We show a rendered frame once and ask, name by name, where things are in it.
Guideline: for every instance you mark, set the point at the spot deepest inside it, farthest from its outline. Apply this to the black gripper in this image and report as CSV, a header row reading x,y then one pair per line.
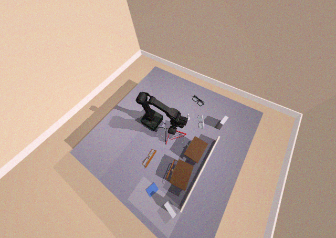
x,y
172,129

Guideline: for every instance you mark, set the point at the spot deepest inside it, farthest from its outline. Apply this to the black glasses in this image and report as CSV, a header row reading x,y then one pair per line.
x,y
196,99

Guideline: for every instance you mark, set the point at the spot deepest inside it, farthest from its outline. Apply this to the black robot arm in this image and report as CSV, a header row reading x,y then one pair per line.
x,y
173,114

